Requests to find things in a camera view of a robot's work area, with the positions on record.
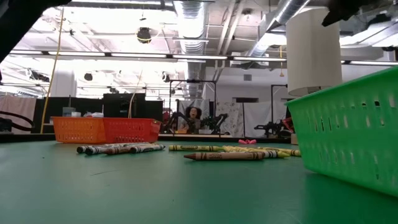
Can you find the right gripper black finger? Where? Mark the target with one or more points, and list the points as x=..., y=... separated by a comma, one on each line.
x=342, y=12

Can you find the yellow crayon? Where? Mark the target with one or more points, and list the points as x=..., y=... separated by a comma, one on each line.
x=194, y=148
x=283, y=154
x=245, y=149
x=283, y=151

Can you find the brown crayon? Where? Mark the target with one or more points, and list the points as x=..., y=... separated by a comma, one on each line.
x=224, y=155
x=116, y=151

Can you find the grey crayon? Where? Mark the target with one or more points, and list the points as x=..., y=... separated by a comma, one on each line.
x=146, y=148
x=270, y=154
x=96, y=151
x=96, y=147

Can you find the background black robot arm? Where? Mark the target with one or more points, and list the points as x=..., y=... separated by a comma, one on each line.
x=270, y=127
x=175, y=121
x=214, y=121

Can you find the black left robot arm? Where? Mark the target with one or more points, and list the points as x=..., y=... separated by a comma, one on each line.
x=18, y=18

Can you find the green plastic basket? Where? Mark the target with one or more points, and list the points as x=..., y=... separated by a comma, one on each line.
x=348, y=137

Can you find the ceiling light strip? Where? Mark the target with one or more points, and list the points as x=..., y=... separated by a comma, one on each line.
x=199, y=57

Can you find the patterned white cloth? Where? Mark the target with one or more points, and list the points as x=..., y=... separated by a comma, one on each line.
x=231, y=118

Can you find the grey cloth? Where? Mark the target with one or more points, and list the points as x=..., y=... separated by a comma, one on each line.
x=192, y=102

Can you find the person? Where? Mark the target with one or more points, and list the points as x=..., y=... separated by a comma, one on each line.
x=192, y=116

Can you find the black ceiling dome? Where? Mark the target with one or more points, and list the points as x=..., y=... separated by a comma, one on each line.
x=144, y=35

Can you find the red plastic basket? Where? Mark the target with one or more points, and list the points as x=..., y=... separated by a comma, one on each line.
x=130, y=130

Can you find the green table mat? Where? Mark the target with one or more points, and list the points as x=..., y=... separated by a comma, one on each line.
x=124, y=193

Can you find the orange plastic basket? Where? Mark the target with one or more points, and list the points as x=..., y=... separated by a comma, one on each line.
x=77, y=130

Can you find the pale box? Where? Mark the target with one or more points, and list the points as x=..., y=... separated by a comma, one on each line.
x=69, y=111

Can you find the black partition panel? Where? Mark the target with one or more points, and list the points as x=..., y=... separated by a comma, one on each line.
x=56, y=107

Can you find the pink cloth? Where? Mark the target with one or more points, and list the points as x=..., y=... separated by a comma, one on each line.
x=17, y=113

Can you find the silver air duct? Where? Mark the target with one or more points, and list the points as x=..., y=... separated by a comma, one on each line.
x=280, y=18
x=192, y=31

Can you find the black metal frame stand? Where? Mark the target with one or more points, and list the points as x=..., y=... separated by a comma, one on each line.
x=192, y=81

